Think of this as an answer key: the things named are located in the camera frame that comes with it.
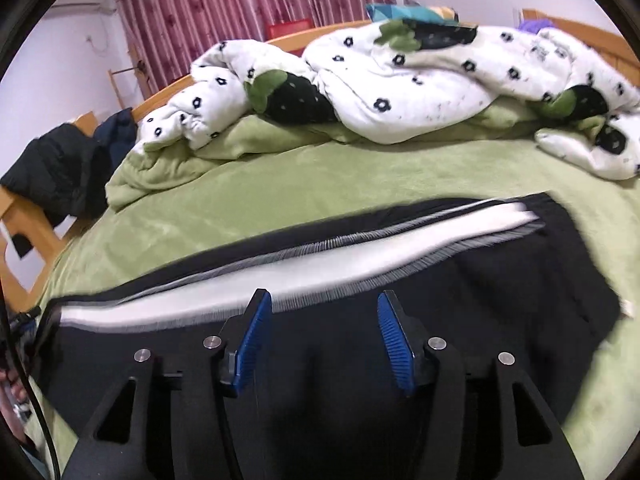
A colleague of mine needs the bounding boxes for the person's left hand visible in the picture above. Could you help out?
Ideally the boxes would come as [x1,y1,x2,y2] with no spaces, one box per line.
[0,370,27,444]

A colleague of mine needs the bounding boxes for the maroon patterned curtain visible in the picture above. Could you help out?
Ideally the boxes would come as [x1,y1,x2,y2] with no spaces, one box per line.
[112,0,397,94]

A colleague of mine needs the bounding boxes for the wooden chair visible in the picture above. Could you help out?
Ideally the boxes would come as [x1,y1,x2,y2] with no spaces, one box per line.
[72,112,99,136]

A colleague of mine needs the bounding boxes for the navy blue garment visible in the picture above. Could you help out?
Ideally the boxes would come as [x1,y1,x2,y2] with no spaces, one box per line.
[93,107,138,171]

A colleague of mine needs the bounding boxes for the white floral quilt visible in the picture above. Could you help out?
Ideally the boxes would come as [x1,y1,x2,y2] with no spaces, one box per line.
[137,20,639,181]

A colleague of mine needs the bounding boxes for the black jacket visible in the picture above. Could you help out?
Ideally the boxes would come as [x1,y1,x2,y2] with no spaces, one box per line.
[1,122,112,228]

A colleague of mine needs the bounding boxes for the wooden rack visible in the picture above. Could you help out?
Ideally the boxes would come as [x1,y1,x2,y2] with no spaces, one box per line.
[106,60,152,108]

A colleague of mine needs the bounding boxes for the purple cloth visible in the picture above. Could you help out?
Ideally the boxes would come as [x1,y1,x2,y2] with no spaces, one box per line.
[518,18,555,35]

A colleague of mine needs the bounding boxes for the green fleece bed blanket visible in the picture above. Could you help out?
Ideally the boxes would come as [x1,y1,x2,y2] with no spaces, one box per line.
[34,118,639,479]

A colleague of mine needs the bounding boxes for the black pants with white stripe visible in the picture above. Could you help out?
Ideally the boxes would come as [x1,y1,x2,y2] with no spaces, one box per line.
[35,194,620,479]

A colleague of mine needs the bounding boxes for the red box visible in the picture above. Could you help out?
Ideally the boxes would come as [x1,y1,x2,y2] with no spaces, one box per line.
[266,18,314,40]

